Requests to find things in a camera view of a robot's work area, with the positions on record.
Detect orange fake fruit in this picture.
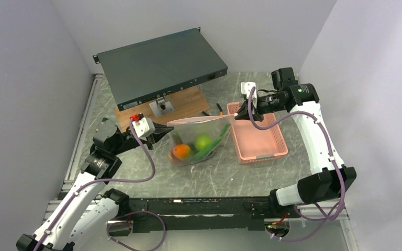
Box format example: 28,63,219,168
172,144,193,160

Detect green fake bean pod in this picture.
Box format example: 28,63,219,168
189,123,231,163

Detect clear zip top bag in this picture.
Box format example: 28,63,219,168
166,115,235,166

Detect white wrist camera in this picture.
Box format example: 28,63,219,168
240,82,257,101
129,113,155,138

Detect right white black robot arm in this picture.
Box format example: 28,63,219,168
234,67,356,217

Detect brown wooden board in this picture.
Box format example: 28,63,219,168
114,86,211,131

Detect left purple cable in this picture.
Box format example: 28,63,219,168
31,121,167,251

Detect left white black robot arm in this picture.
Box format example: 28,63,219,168
16,117,174,250

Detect dark grey rack server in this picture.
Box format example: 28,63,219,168
93,28,228,111

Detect pink perforated plastic basket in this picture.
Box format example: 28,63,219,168
231,120,288,165

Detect metal bracket with knob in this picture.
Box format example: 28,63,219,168
149,97,175,118

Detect orange black pliers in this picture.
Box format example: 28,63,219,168
202,103,224,117

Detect aluminium frame rail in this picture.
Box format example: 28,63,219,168
34,73,104,251

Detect green fake apple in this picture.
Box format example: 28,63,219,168
194,134,213,151

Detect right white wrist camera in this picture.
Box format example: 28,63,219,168
240,82,257,101

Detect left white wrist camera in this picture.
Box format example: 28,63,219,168
129,113,155,138

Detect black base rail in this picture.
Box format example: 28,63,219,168
114,196,299,233

